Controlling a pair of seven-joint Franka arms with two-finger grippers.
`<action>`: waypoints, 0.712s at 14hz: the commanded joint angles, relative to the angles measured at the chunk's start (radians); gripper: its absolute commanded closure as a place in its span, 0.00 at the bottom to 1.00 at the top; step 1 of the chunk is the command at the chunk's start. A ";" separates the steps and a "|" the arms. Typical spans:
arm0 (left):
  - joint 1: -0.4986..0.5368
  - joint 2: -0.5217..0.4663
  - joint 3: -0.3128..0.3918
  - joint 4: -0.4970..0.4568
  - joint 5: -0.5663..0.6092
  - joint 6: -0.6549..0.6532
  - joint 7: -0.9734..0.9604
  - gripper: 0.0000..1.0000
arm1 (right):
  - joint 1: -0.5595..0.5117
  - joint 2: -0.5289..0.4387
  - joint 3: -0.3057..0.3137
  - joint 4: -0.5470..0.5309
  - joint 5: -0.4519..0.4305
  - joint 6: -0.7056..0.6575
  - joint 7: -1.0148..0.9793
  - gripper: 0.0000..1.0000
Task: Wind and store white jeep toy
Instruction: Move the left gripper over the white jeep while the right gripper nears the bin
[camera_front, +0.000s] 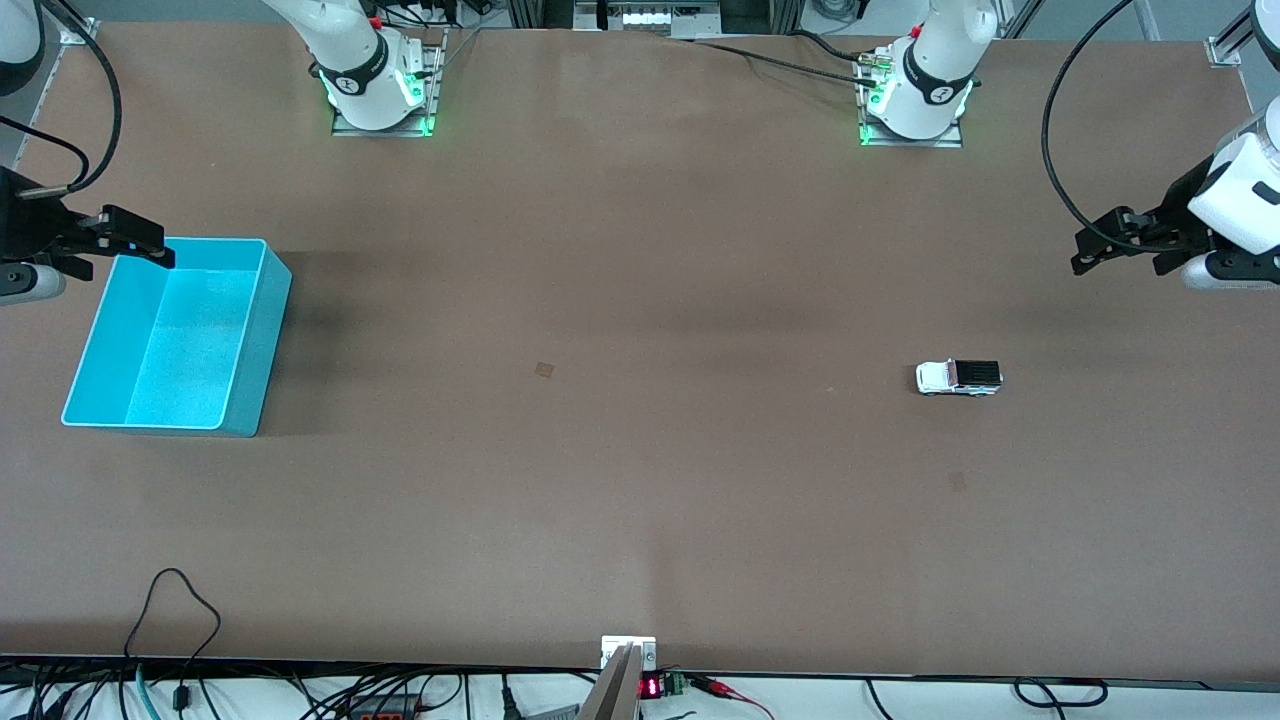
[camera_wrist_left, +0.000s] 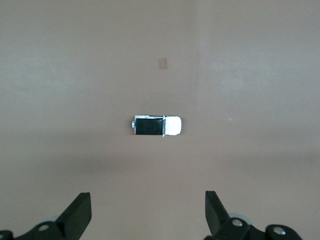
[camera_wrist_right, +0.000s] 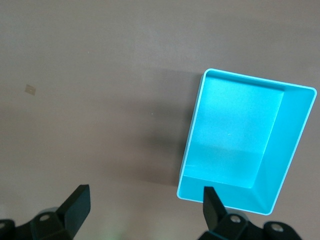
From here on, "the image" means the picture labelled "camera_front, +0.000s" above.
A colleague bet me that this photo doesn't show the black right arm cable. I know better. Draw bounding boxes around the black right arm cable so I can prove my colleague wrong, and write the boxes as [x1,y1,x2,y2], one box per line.
[0,0,123,193]

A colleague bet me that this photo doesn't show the black power strip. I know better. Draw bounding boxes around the black power strip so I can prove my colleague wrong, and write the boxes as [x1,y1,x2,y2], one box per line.
[345,697,426,720]

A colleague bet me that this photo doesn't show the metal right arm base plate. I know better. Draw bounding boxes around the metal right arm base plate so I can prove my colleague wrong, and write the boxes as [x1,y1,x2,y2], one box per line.
[330,28,449,138]

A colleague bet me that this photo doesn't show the grey aluminium side rail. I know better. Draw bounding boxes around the grey aluminium side rail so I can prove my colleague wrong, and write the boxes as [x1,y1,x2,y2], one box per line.
[0,40,73,171]

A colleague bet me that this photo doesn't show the turquoise plastic bin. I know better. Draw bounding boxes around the turquoise plastic bin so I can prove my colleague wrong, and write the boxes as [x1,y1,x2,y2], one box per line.
[60,237,294,438]

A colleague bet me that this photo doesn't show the white mounting bracket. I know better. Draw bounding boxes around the white mounting bracket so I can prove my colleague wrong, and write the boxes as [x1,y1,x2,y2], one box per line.
[601,635,658,671]

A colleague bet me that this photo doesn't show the red clip wire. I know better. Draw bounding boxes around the red clip wire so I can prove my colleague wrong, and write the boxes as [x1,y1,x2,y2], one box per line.
[688,676,776,720]

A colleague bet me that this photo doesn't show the black coiled floor cable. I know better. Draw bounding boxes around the black coiled floor cable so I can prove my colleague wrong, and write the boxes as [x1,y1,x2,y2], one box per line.
[1013,678,1109,709]

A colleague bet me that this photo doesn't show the white jeep toy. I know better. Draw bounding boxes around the white jeep toy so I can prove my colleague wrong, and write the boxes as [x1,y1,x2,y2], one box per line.
[915,358,1004,398]

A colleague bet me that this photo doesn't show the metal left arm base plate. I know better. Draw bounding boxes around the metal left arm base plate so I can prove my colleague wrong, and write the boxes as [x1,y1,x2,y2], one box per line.
[856,95,965,150]

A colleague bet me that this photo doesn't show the black thick table cable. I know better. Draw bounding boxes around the black thick table cable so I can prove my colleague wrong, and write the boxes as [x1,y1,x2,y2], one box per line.
[788,30,873,64]
[690,38,881,87]

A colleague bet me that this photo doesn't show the metal equipment rack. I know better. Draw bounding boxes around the metal equipment rack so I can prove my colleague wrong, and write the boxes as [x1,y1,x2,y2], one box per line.
[505,0,811,41]

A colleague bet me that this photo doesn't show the grey metal camera bar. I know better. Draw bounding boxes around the grey metal camera bar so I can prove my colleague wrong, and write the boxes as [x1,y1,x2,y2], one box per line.
[577,643,642,720]

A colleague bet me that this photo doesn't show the black looped cable with switch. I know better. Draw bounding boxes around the black looped cable with switch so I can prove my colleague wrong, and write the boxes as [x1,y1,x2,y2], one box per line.
[122,568,223,713]

